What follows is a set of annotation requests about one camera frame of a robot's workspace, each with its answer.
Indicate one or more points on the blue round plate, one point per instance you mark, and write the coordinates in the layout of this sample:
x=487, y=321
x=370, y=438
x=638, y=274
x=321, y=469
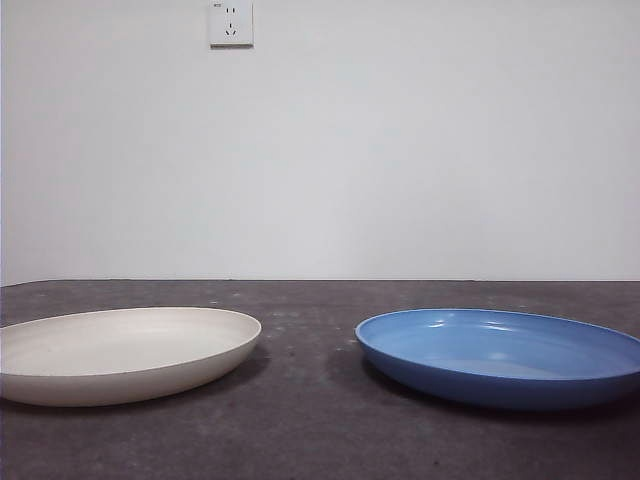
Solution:
x=490, y=355

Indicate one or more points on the white round plate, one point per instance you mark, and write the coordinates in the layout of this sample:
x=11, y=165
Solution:
x=125, y=350

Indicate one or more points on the white wall socket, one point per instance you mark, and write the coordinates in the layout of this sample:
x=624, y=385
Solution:
x=231, y=25

